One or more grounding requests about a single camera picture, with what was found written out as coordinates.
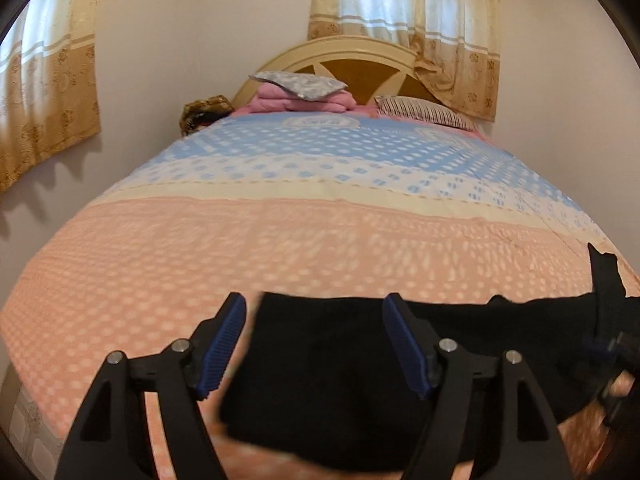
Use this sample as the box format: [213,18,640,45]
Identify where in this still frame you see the black pants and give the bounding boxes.
[219,255,639,474]

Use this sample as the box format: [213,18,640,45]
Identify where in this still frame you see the pink blue patterned bedspread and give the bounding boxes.
[1,113,613,479]

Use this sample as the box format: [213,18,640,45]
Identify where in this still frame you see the striped pink pillow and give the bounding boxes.
[375,96,476,131]

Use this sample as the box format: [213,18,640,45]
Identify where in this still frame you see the brown furry item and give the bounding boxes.
[179,96,234,136]

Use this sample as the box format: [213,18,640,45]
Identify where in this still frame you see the beige curtain left window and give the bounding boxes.
[0,0,101,191]

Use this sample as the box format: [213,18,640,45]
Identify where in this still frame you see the pink folded blanket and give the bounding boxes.
[232,82,378,118]

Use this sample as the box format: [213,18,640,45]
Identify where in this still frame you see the cream wooden headboard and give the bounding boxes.
[260,36,437,105]

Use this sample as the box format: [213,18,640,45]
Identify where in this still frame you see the beige curtain behind headboard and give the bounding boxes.
[308,0,500,122]

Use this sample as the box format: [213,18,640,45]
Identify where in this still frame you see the grey patterned pillow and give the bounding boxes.
[250,70,347,101]

